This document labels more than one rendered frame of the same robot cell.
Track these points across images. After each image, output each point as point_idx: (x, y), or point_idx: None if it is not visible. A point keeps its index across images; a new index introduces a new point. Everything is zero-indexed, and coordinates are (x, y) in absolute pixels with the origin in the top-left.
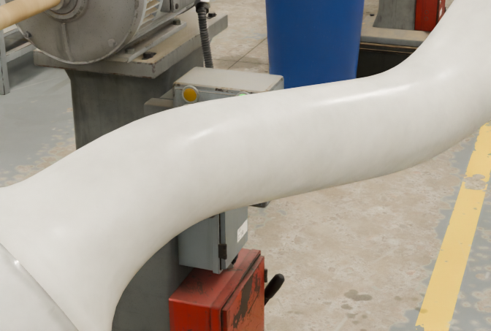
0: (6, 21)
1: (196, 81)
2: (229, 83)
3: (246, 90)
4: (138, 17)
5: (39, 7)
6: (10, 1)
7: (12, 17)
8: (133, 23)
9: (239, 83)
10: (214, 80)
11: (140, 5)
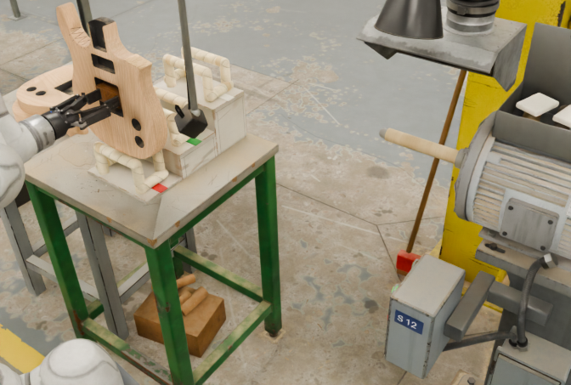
0: (395, 141)
1: (425, 264)
2: (416, 280)
3: (398, 287)
4: (458, 207)
5: (430, 153)
6: (416, 137)
7: (401, 142)
8: (455, 207)
9: (415, 285)
10: (426, 274)
11: (459, 201)
